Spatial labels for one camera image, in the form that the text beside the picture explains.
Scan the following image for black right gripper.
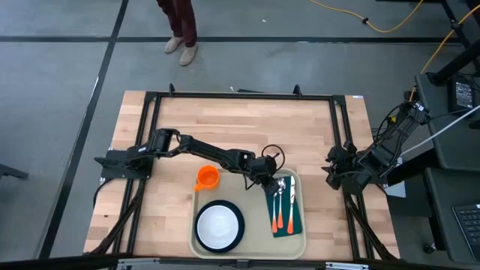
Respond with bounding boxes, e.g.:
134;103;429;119
324;141;360;189

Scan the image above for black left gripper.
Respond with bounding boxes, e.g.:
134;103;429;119
247;154;281;197

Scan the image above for spoon with orange handle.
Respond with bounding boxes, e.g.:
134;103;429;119
276;177;287;230

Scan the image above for fork with orange handle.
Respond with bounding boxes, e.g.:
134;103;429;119
271;189;280;235

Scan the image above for knife with orange handle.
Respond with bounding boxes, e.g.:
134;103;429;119
286;175;297;236

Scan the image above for green cloth napkin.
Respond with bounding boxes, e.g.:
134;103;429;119
264;175;304;239

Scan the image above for white ribbed bowl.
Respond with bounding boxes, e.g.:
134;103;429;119
196;204;241;250

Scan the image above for beige plastic tray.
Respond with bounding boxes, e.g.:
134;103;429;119
188;166;308;261

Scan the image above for white paper sheet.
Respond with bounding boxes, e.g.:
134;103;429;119
383;178;407;199

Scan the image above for orange plastic cup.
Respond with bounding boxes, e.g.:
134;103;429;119
193;164;221;194

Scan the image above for black desk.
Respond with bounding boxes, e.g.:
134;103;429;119
413;72;480;264

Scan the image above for black power adapter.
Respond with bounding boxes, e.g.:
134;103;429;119
447;73;478;114

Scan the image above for black keyboard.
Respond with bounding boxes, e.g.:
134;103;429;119
451;203;480;260

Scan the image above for person's beige shoe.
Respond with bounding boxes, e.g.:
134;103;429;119
163;35;185;54
178;43;200;68

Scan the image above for person's legs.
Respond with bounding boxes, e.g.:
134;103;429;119
154;0;200;48

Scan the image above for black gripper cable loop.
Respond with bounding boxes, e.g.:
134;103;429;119
260;143;287;170

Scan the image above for black aluminium table frame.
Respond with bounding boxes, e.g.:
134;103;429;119
84;82;401;270

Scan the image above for white cable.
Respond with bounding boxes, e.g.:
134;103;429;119
398;104;480;158

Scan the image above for yellow extension cord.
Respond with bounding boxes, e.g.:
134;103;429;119
408;3;480;103
308;0;425;35

